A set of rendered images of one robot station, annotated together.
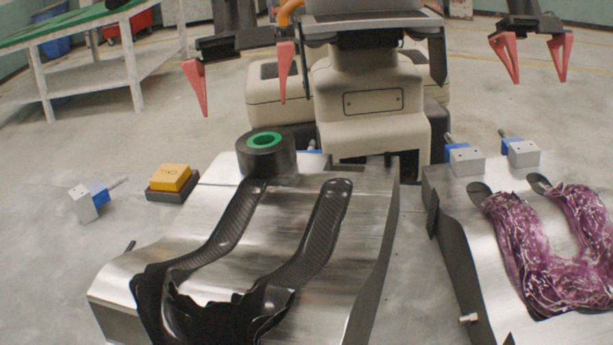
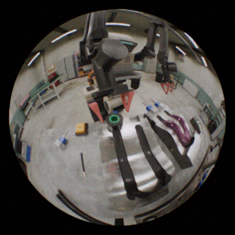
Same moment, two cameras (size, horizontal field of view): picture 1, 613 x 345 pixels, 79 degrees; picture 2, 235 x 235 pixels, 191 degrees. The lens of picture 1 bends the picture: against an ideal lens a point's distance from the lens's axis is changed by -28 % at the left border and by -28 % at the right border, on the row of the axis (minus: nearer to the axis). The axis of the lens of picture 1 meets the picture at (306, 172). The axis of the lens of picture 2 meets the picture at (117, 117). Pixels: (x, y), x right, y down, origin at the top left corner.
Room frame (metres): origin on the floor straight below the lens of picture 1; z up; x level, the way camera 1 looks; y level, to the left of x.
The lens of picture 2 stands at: (0.42, 0.14, 1.18)
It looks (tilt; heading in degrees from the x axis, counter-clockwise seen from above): 50 degrees down; 330
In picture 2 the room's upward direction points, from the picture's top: straight up
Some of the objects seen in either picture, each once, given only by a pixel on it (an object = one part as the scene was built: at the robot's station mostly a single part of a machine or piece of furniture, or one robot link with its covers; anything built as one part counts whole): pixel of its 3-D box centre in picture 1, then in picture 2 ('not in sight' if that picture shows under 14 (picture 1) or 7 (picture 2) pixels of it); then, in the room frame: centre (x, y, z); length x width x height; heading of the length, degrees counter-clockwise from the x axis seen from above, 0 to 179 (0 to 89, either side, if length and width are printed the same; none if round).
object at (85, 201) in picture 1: (101, 192); (63, 138); (0.70, 0.38, 0.83); 0.13 x 0.05 x 0.05; 133
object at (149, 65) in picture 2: not in sight; (150, 62); (4.13, -5.03, 0.98); 1.00 x 0.47 x 1.95; 71
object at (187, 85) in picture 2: not in sight; (190, 88); (0.59, -7.12, 0.47); 1.52 x 0.77 x 0.94; 161
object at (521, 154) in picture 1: (512, 147); (156, 103); (0.62, -0.34, 0.86); 0.13 x 0.05 x 0.05; 179
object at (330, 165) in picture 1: (347, 174); (134, 120); (0.58, -0.05, 0.87); 0.05 x 0.05 x 0.04; 71
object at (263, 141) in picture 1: (265, 150); (114, 120); (0.61, 0.05, 0.91); 0.08 x 0.08 x 0.04
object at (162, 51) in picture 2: not in sight; (163, 39); (0.69, -0.36, 1.40); 0.11 x 0.06 x 0.43; 91
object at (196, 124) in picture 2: not in sight; (196, 124); (0.15, -0.69, 0.84); 0.20 x 0.15 x 0.07; 161
